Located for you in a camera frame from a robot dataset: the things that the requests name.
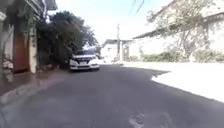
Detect white car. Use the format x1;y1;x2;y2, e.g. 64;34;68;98
68;49;101;72

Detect grey asphalt road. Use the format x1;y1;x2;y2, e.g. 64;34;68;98
0;63;224;128

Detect dark leafy trees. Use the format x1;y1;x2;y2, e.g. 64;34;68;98
35;10;100;70

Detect raised concrete kerb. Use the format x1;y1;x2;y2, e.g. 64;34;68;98
0;70;68;106

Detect overhead wires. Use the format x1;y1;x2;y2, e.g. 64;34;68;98
128;0;146;18

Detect pale walled building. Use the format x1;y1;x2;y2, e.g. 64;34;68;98
128;0;224;63

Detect building with red-brown gate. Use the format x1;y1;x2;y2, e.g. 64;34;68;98
0;0;58;84

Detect small pale building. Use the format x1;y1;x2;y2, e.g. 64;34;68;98
99;38;134;64

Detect pole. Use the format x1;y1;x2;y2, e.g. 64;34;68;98
115;23;122;63

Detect green bushes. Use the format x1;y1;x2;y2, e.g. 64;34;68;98
139;48;224;64

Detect sparse-leaved tree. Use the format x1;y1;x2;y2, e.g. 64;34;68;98
146;0;224;61

